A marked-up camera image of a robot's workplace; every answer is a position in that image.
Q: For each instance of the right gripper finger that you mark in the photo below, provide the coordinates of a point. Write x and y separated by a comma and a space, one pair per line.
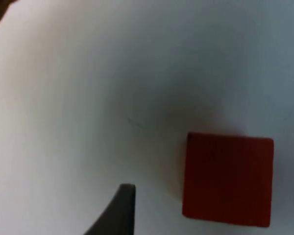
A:
120, 213

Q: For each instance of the red cube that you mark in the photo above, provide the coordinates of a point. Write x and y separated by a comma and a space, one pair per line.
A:
227, 181

